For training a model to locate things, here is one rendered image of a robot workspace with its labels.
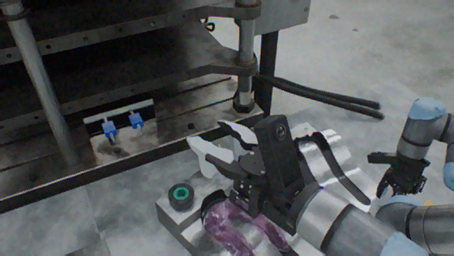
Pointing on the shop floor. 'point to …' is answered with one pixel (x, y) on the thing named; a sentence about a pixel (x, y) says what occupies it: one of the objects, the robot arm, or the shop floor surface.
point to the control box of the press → (290, 10)
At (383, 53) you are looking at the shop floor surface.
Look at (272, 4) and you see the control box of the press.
